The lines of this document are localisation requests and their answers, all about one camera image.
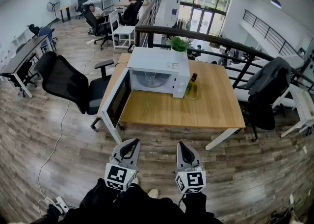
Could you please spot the black chair holding jacket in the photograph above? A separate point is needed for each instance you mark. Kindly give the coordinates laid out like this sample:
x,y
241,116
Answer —
x,y
262,112

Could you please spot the standing floor fan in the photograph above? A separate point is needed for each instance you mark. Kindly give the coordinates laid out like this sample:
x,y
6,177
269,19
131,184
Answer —
x,y
53,4

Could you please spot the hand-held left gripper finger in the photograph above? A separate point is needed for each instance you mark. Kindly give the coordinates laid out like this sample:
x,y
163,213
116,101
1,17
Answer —
x,y
137,154
118,153

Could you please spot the black mesh office chair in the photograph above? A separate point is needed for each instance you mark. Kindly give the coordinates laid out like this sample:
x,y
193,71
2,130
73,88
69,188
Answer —
x,y
63,81

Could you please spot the white wooden chair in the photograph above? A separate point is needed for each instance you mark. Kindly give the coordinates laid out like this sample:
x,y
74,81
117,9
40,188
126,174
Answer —
x,y
303,105
122,30

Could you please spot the white power strip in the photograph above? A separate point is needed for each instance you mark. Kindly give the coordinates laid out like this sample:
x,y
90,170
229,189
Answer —
x,y
291,198
61,203
90,42

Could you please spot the dark desk with white legs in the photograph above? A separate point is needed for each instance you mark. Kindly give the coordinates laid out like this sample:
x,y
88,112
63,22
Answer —
x,y
24,51

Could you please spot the blue office chair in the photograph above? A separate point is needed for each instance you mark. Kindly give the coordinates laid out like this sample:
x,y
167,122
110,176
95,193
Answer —
x,y
45,33

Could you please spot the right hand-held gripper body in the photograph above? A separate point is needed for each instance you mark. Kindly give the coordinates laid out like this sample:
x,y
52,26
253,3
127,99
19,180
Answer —
x,y
191,180

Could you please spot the person's right forearm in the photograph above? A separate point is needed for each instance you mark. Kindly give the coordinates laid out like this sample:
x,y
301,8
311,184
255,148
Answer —
x,y
195,203

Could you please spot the black metal railing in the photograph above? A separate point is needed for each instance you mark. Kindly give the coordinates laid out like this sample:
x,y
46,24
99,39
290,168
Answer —
x,y
152,29

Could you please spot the person's black clothing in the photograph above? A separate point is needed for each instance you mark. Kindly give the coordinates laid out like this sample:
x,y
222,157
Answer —
x,y
137,210

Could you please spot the grey jacket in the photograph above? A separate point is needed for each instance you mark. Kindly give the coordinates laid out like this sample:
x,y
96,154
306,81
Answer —
x,y
269,71

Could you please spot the yellow oil bottle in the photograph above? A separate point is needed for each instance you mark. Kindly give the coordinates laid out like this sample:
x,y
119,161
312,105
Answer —
x,y
190,87

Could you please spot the person's shoe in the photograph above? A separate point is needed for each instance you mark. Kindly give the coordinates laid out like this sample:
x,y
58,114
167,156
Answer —
x,y
135,181
153,193

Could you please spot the person's left shoe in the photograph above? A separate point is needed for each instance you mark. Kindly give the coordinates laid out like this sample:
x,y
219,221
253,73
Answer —
x,y
135,181

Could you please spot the person's right shoe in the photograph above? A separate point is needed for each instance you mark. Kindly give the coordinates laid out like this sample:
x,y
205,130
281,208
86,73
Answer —
x,y
153,193

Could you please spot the person's left forearm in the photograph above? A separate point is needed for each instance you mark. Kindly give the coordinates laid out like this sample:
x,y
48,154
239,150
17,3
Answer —
x,y
95,191

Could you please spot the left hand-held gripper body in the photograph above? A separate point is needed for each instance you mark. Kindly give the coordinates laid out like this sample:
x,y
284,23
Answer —
x,y
119,176

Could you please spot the wooden table with white legs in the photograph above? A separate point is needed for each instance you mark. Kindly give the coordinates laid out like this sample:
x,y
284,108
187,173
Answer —
x,y
176,110

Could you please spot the wooden desk with black legs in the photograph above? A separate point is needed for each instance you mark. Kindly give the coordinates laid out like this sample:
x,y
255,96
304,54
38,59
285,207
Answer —
x,y
65,6

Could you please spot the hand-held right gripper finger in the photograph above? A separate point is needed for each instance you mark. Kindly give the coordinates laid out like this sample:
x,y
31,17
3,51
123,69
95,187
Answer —
x,y
180,156
191,158

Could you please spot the white microwave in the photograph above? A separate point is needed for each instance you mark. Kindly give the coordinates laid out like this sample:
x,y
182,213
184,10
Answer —
x,y
157,58

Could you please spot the black balcony railing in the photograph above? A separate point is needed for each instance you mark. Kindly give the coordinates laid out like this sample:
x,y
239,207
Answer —
x,y
269,29

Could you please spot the black dome pendant lamp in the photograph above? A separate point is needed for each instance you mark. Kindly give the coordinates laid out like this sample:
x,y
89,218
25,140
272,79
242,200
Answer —
x,y
276,3

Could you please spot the green plant in white pot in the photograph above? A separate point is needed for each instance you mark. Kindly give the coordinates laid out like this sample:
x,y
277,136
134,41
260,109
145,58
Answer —
x,y
179,52

